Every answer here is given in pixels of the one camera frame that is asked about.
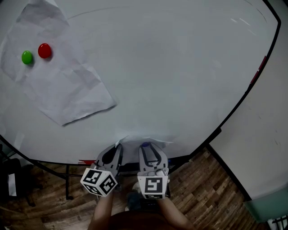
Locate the teal glass panel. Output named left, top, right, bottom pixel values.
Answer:
left=243, top=186, right=288, bottom=223

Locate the dark red tape strip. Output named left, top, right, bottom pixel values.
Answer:
left=249, top=55, right=267, bottom=84

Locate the red round magnet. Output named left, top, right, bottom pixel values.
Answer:
left=37, top=43, right=52, bottom=59

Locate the large white paper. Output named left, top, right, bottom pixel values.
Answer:
left=0, top=0, right=117, bottom=127

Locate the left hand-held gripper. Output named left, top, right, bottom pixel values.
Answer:
left=80, top=144, right=124, bottom=198

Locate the black wire grid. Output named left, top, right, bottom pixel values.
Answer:
left=271, top=215, right=288, bottom=230

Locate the small white paper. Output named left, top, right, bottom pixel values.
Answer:
left=114, top=135, right=174, bottom=163

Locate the black box with blue lights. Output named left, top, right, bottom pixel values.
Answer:
left=140, top=199, right=158, bottom=211

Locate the person's brown shirt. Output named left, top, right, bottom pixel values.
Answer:
left=107, top=210, right=173, bottom=230

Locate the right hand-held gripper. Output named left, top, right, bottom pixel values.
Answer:
left=137, top=145, right=171, bottom=200

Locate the black office chair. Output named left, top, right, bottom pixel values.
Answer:
left=0, top=145, right=43, bottom=207

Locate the person's right forearm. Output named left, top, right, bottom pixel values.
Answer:
left=157, top=197, right=195, bottom=230

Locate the green round magnet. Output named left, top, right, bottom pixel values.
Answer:
left=21, top=50, right=33, bottom=65

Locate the white sheet on chair seat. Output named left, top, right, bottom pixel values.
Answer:
left=8, top=173, right=18, bottom=196

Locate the person's left forearm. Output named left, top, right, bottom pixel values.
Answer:
left=87, top=195, right=115, bottom=230

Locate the person's leg in jeans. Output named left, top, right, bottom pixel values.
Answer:
left=126, top=190, right=142, bottom=212

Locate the white whiteboard with black frame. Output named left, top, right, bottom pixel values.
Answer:
left=0, top=0, right=282, bottom=165

